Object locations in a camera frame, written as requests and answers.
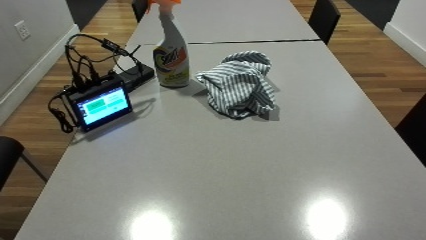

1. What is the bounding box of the striped grey white cloth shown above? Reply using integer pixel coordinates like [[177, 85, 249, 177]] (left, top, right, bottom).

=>
[[194, 50, 277, 120]]

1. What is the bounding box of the white spray bottle orange trigger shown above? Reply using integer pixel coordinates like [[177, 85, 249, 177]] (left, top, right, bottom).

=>
[[146, 0, 191, 89]]

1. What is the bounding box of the black power bank box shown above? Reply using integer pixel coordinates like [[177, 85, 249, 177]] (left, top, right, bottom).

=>
[[117, 64, 157, 93]]

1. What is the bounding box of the small black touchscreen device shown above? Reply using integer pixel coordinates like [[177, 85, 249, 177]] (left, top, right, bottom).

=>
[[64, 76, 134, 133]]

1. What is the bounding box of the black chair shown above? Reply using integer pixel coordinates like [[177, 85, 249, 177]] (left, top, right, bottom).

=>
[[0, 135, 49, 192], [306, 0, 342, 46], [394, 92, 426, 167]]

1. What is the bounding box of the black cable bundle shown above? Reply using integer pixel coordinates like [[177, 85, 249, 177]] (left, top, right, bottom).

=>
[[46, 33, 145, 134]]

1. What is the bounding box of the white wall socket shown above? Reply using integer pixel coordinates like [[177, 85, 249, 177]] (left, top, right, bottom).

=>
[[13, 19, 32, 41]]

